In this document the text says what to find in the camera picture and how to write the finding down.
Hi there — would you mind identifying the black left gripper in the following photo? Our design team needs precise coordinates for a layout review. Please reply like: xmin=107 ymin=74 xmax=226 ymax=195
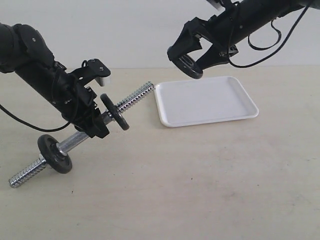
xmin=51 ymin=66 xmax=110 ymax=139

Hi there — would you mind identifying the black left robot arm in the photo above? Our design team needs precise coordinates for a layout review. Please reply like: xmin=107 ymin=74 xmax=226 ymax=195
xmin=0 ymin=23 xmax=111 ymax=138

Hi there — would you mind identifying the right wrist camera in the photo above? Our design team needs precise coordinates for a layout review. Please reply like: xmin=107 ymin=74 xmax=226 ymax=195
xmin=207 ymin=0 xmax=226 ymax=11

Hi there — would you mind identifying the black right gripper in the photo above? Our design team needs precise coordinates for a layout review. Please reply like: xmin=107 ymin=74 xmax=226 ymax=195
xmin=167 ymin=0 xmax=253 ymax=72

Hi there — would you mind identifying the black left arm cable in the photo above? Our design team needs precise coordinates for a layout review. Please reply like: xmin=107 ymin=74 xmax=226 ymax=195
xmin=0 ymin=69 xmax=81 ymax=132

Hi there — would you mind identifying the black weight plate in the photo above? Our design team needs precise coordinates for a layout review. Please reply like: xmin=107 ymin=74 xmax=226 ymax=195
xmin=176 ymin=54 xmax=203 ymax=79
xmin=100 ymin=93 xmax=130 ymax=131

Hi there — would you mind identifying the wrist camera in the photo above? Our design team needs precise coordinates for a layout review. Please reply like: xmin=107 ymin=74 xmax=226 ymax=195
xmin=207 ymin=0 xmax=226 ymax=11
xmin=69 ymin=58 xmax=111 ymax=87

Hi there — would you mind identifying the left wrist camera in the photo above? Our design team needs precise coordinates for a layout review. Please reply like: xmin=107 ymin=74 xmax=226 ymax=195
xmin=69 ymin=58 xmax=111 ymax=87

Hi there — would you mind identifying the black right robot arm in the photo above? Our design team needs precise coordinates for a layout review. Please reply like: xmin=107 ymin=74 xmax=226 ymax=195
xmin=167 ymin=0 xmax=320 ymax=74

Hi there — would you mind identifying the white plastic tray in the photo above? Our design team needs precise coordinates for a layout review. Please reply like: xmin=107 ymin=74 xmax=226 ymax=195
xmin=154 ymin=76 xmax=260 ymax=128

